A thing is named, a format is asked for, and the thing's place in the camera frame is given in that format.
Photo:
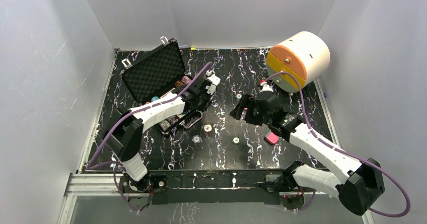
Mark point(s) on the blue orange chip row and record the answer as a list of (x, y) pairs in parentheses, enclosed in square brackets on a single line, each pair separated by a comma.
[(155, 98)]

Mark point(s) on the aluminium rail frame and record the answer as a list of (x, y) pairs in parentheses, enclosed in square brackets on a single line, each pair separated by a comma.
[(92, 184)]

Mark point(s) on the blue white poker chip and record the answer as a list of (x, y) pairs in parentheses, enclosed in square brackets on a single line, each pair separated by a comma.
[(196, 139)]

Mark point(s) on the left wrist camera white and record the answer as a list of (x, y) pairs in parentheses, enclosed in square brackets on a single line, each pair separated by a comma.
[(213, 82)]

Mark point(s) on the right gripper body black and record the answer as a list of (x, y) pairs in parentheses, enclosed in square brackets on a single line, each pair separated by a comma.
[(255, 117)]

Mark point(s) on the round orange yellow drawer cabinet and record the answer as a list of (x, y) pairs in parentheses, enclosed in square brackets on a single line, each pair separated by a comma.
[(304, 55)]

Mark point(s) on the purple green chip row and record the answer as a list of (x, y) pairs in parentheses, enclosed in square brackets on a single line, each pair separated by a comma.
[(186, 80)]

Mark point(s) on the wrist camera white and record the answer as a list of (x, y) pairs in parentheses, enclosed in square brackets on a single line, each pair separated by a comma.
[(213, 82), (265, 87)]

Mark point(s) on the pink dealer button block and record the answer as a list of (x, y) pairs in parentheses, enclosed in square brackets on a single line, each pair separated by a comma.
[(271, 138)]

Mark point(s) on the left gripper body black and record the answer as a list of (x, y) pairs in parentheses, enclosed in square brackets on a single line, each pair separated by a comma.
[(203, 91)]

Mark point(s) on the red white poker chip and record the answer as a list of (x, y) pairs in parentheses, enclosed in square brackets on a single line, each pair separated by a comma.
[(207, 128)]

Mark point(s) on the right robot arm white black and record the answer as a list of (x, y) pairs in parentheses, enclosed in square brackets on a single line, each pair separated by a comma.
[(355, 184)]

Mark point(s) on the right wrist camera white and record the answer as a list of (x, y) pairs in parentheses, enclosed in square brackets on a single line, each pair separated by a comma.
[(265, 87)]

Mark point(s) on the black poker chip case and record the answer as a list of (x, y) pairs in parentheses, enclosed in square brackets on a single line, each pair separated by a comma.
[(158, 72)]

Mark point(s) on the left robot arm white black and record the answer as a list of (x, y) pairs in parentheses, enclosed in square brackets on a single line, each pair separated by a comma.
[(125, 139)]

